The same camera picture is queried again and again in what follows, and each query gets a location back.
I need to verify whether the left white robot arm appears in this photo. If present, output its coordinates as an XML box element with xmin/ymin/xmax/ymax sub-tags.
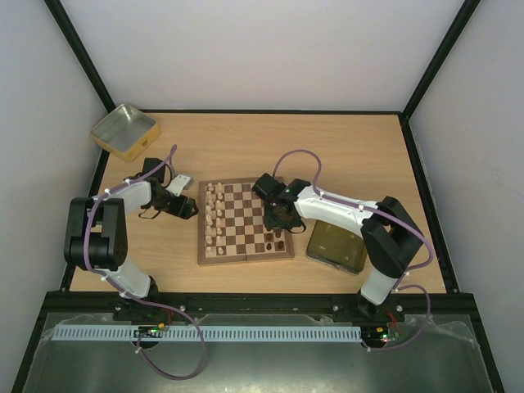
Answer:
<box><xmin>64</xmin><ymin>158</ymin><xmax>198</xmax><ymax>300</ymax></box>

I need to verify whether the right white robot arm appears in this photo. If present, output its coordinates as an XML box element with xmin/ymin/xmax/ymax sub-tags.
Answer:
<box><xmin>251</xmin><ymin>173</ymin><xmax>424</xmax><ymax>321</ymax></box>

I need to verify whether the dark chess pieces row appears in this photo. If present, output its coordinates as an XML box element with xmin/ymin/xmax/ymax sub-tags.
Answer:
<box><xmin>264</xmin><ymin>230</ymin><xmax>286</xmax><ymax>252</ymax></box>

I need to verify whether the wooden chess board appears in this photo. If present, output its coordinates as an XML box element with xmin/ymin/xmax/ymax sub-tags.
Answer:
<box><xmin>197</xmin><ymin>178</ymin><xmax>295</xmax><ymax>266</ymax></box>

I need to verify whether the yellow tin with dark pieces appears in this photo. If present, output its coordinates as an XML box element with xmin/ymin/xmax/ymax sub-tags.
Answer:
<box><xmin>305</xmin><ymin>221</ymin><xmax>368</xmax><ymax>275</ymax></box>

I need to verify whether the empty yellow tin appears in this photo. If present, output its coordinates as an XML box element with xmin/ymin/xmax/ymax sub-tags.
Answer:
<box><xmin>90</xmin><ymin>104</ymin><xmax>160</xmax><ymax>162</ymax></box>

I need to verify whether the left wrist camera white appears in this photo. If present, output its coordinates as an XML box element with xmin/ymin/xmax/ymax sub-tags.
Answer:
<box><xmin>165</xmin><ymin>174</ymin><xmax>193</xmax><ymax>197</ymax></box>

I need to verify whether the grey slotted cable duct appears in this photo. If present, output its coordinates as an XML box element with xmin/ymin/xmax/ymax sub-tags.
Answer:
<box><xmin>52</xmin><ymin>325</ymin><xmax>362</xmax><ymax>343</ymax></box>

